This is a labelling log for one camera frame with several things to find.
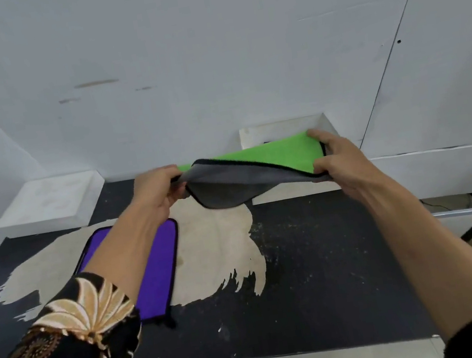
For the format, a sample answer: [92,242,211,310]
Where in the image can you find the white box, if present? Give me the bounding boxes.
[238,111,349,206]

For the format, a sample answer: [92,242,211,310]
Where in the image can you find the white flat box lid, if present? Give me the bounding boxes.
[0,168,112,242]

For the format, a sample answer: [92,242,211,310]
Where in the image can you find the green microfibre cloth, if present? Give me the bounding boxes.
[167,128,334,217]

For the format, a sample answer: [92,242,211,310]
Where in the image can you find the black cable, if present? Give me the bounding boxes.
[420,196,454,216]

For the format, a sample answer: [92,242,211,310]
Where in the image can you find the person's left hand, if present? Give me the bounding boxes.
[126,163,193,228]

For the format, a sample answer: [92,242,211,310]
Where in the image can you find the person's right hand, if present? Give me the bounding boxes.
[305,119,386,209]

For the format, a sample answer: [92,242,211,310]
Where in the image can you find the person's right forearm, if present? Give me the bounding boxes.
[355,159,472,353]

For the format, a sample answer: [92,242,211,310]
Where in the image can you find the metal floor rail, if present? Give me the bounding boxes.
[432,207,472,222]

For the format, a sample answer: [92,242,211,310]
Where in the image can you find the purple cloth black trim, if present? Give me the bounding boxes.
[67,215,196,344]

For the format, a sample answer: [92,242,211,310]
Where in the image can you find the person's left forearm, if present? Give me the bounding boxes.
[73,197,184,312]

